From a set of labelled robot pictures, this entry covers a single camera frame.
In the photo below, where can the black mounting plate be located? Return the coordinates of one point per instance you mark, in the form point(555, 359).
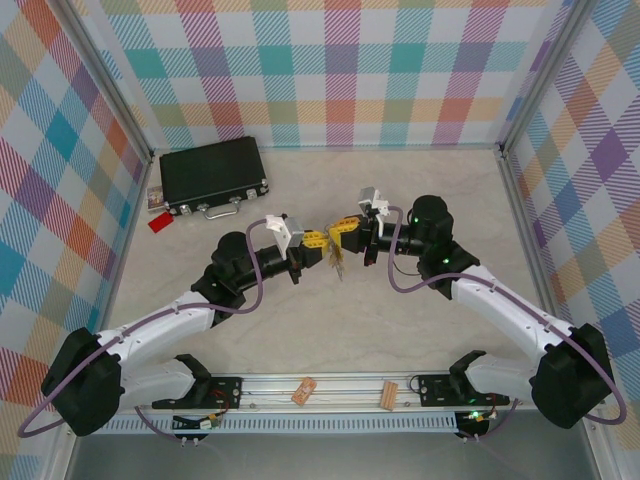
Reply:
point(225, 391)
point(440, 391)

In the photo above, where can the aluminium corner post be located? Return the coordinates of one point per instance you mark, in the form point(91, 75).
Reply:
point(110, 85)
point(540, 80)

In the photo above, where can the silver metal front panel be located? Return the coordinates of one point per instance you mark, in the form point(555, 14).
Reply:
point(325, 457)

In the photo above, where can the orange printed small card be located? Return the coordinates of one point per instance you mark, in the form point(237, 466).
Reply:
point(303, 391)

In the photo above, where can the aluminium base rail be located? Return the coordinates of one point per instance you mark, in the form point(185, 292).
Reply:
point(330, 392)

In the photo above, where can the silver perforated metal plate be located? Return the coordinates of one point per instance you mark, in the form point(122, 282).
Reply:
point(340, 262)

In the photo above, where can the red plastic tag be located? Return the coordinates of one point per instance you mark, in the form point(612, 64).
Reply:
point(161, 223)

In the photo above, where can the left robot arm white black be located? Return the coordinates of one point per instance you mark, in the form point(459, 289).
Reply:
point(150, 325)

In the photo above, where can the small lit circuit board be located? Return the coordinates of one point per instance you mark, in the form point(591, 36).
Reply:
point(474, 417)

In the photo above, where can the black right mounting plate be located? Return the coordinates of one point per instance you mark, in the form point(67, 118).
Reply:
point(440, 391)

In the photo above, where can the aluminium side beam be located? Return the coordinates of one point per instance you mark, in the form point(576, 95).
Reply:
point(530, 230)

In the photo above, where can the black hard case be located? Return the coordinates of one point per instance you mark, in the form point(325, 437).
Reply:
point(210, 170)

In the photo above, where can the small colourful card box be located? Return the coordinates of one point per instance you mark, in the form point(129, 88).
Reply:
point(154, 198)

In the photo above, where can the aluminium right corner post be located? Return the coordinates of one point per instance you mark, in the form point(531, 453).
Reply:
point(540, 80)

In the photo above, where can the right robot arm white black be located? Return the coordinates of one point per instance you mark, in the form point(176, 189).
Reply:
point(500, 305)

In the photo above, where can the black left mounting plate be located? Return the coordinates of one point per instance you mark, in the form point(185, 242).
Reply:
point(225, 391)

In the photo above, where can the small wooden block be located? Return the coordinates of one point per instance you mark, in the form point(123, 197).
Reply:
point(389, 396)

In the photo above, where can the aluminium left corner post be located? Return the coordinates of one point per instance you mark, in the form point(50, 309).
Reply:
point(110, 85)

